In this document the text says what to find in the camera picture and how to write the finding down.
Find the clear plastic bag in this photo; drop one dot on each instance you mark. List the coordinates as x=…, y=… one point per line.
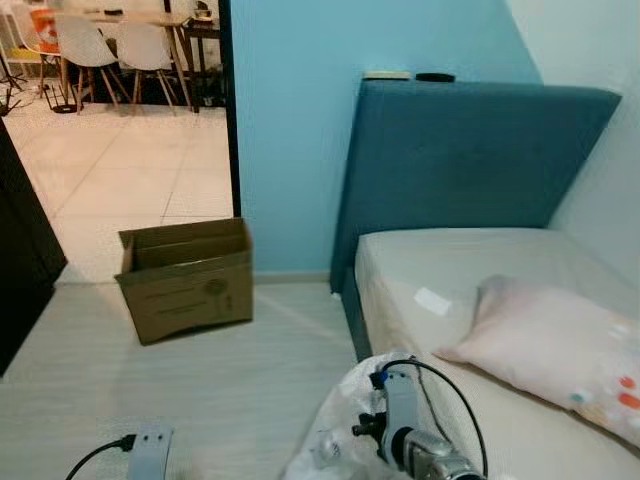
x=335, y=440

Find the pink patterned pillow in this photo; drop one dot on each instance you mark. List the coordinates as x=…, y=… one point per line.
x=550, y=340

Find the brown cardboard box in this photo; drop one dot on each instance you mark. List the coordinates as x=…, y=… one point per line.
x=190, y=295

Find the white remote control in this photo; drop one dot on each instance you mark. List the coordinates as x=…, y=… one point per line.
x=386, y=75

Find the black remote control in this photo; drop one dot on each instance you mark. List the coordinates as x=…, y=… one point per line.
x=435, y=77

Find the dark wooden wardrobe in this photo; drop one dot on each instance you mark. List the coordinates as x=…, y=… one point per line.
x=25, y=260

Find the white dining chair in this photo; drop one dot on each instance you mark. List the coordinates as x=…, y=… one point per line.
x=85, y=45
x=145, y=50

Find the wooden dining table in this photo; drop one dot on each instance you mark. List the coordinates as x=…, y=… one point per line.
x=130, y=17

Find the orange chair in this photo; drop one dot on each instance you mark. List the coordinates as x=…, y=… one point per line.
x=42, y=25

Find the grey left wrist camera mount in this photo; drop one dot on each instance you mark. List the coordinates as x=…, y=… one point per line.
x=150, y=455

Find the blue upholstered bed frame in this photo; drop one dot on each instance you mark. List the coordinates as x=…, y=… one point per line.
x=460, y=160

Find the black door frame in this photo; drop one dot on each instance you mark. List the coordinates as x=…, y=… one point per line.
x=230, y=110

